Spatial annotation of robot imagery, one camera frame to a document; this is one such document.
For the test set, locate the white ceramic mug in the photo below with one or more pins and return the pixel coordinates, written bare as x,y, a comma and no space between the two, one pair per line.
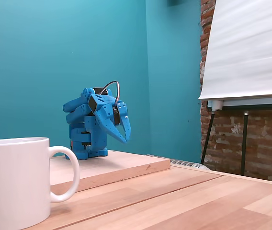
14,179

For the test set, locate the wooden base board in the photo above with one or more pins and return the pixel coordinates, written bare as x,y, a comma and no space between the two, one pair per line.
126,165

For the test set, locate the white radiator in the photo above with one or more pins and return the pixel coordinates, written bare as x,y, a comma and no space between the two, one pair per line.
198,165

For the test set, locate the black flipchart easel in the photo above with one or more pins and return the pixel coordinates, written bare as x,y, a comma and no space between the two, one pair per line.
246,104

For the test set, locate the white flipchart paper pad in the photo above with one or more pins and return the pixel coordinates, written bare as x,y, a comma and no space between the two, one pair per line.
243,48

